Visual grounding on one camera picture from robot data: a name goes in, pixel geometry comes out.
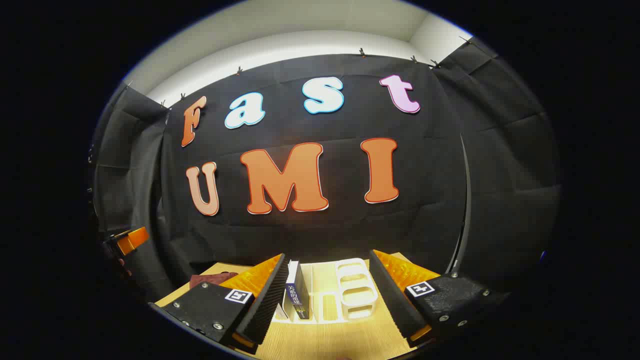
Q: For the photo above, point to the dark stand pole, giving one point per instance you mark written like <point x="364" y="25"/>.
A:
<point x="466" y="200"/>

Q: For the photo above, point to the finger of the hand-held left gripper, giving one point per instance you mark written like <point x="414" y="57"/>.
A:
<point x="132" y="240"/>

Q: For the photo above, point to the book with blue picture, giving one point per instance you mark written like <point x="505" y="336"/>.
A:
<point x="297" y="295"/>

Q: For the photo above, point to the maroon schoolbag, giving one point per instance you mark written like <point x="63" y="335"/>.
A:
<point x="210" y="280"/>

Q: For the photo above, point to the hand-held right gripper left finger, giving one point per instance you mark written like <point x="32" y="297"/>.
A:
<point x="262" y="305"/>

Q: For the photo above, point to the white bookshelf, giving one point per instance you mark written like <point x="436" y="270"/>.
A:
<point x="322" y="277"/>

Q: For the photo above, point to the row of black cloth clips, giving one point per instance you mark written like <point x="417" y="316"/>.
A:
<point x="362" y="52"/>

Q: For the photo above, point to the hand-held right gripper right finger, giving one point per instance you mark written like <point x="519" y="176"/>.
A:
<point x="392" y="295"/>

